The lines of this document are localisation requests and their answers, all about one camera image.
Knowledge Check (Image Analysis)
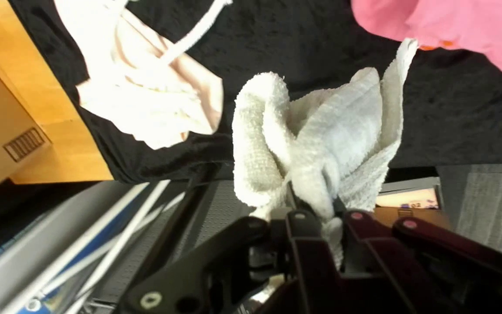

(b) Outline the white terry towel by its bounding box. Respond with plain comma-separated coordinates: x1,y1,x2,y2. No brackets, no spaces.
231,36,422,270

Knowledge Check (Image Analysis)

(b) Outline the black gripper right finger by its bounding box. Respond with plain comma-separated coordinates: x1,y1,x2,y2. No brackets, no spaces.
332,196,502,314

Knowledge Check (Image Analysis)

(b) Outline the wooden side table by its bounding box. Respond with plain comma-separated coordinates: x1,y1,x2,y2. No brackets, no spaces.
0,0,116,186

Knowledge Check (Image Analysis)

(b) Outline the pink cloth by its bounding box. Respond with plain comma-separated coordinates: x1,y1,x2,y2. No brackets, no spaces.
349,0,502,76

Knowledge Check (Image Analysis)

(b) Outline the black table cloth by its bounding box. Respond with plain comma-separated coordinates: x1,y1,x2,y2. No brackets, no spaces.
8,0,502,184

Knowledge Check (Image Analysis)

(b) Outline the flat printed board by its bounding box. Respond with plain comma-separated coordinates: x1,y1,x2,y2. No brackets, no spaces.
375,174,447,212

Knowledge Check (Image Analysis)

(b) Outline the pale peach cloth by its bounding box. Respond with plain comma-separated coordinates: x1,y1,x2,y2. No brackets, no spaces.
51,0,227,151

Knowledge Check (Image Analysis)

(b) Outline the aluminium pole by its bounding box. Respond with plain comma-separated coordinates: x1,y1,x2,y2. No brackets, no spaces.
0,179,189,314

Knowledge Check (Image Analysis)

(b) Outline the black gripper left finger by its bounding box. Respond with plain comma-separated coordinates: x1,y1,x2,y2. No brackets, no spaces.
116,184,347,314

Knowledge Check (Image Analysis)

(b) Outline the grey printed paper sheet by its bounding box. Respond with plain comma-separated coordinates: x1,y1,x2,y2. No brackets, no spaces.
452,163,502,258

